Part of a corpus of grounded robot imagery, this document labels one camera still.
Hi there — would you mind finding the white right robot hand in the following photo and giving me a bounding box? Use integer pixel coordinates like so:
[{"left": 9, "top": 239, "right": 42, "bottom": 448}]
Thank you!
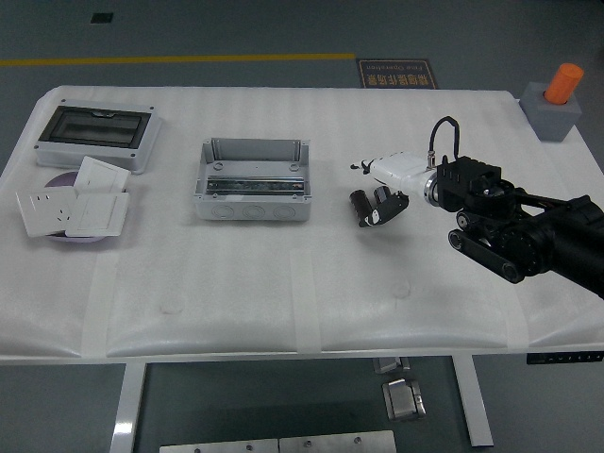
[{"left": 349, "top": 150, "right": 431, "bottom": 229}]

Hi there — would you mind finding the grey open junction box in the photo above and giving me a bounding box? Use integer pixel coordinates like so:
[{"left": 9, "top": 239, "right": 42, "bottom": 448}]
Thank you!
[{"left": 192, "top": 137, "right": 313, "bottom": 223}]

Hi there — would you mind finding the grey distribution box, dark window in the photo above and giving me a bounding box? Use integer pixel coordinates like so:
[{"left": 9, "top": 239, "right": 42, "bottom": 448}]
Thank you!
[{"left": 33, "top": 97, "right": 164, "bottom": 176}]

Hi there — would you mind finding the brown floor sign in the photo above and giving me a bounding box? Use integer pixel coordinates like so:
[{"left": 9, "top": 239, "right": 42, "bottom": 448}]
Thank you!
[{"left": 356, "top": 59, "right": 440, "bottom": 90}]

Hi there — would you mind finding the grey block holder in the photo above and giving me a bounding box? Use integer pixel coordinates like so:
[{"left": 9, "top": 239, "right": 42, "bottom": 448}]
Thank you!
[{"left": 520, "top": 81, "right": 582, "bottom": 143}]

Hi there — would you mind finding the white foam mat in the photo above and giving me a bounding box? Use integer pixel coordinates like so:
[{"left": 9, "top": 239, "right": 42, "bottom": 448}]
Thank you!
[{"left": 0, "top": 84, "right": 604, "bottom": 360}]

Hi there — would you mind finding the orange cylinder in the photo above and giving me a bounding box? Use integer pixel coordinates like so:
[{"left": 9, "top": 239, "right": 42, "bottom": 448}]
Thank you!
[{"left": 543, "top": 62, "right": 585, "bottom": 106}]

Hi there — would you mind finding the small metal foot block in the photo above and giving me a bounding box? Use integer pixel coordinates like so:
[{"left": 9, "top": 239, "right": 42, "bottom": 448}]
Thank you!
[{"left": 372, "top": 357, "right": 411, "bottom": 377}]

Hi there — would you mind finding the large metal foot block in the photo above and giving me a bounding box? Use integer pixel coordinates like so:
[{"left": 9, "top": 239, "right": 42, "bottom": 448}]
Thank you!
[{"left": 380, "top": 377, "right": 428, "bottom": 423}]

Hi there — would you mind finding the white table leg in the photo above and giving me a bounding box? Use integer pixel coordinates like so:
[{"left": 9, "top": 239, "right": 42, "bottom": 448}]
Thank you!
[
  {"left": 109, "top": 362, "right": 148, "bottom": 453},
  {"left": 450, "top": 356, "right": 495, "bottom": 448}
]

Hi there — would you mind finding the black table control panel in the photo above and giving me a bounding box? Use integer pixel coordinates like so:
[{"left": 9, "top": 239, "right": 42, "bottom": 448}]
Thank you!
[{"left": 527, "top": 351, "right": 604, "bottom": 365}]

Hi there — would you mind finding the grey metal plate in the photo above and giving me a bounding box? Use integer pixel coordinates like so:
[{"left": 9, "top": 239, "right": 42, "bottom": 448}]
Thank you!
[
  {"left": 159, "top": 438, "right": 279, "bottom": 453},
  {"left": 277, "top": 429, "right": 397, "bottom": 453}
]

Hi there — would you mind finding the purple plate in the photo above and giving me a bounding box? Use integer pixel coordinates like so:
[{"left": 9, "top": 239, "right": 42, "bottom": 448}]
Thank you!
[{"left": 41, "top": 172, "right": 128, "bottom": 244}]

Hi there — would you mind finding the metal mounting rail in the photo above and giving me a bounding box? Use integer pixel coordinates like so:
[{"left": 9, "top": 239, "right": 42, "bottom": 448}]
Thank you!
[{"left": 206, "top": 176, "right": 307, "bottom": 195}]

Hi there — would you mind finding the white wall switch panel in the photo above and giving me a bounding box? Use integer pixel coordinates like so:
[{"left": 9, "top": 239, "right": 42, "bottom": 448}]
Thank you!
[
  {"left": 74, "top": 155, "right": 131, "bottom": 193},
  {"left": 64, "top": 192, "right": 130, "bottom": 238}
]

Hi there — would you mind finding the white wall socket panel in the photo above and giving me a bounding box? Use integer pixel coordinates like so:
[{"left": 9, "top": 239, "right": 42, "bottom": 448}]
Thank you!
[{"left": 15, "top": 187, "right": 79, "bottom": 239}]

